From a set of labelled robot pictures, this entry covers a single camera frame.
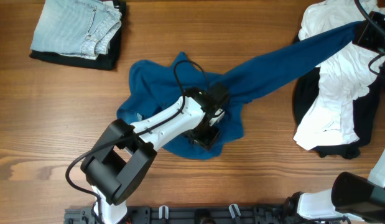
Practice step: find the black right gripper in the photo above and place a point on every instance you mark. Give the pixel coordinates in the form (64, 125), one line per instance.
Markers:
(365, 37)

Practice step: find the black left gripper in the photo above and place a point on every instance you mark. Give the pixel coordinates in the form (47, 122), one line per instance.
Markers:
(208, 140)

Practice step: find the dark blue t-shirt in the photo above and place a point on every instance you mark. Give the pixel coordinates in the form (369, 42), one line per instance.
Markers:
(155, 87)

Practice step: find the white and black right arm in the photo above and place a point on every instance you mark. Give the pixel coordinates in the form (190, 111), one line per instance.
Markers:
(352, 197)

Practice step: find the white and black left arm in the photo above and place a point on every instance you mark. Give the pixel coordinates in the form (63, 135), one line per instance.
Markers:
(124, 153)

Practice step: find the crumpled black garment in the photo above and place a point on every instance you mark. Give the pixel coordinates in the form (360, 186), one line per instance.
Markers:
(365, 109)

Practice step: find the crumpled white shirt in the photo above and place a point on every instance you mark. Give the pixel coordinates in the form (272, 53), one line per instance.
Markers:
(344, 77)

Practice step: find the folded black garment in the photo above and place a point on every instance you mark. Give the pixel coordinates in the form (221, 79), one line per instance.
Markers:
(103, 62)

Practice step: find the folded light blue jeans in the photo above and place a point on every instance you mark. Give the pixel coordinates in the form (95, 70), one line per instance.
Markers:
(76, 28)

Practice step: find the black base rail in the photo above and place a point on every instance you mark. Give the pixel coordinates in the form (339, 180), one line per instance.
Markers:
(261, 213)

